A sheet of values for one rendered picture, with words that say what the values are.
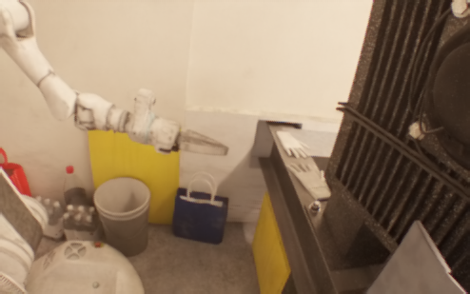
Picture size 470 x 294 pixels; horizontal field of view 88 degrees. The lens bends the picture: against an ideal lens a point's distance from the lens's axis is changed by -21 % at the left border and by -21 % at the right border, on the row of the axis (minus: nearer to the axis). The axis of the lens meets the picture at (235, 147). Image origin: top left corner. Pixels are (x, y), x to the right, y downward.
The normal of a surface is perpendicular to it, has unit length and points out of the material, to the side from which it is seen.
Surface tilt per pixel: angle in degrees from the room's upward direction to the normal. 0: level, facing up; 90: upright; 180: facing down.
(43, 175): 90
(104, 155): 87
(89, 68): 90
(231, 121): 90
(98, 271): 73
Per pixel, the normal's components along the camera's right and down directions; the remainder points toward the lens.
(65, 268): 0.22, 0.24
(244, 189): 0.11, 0.51
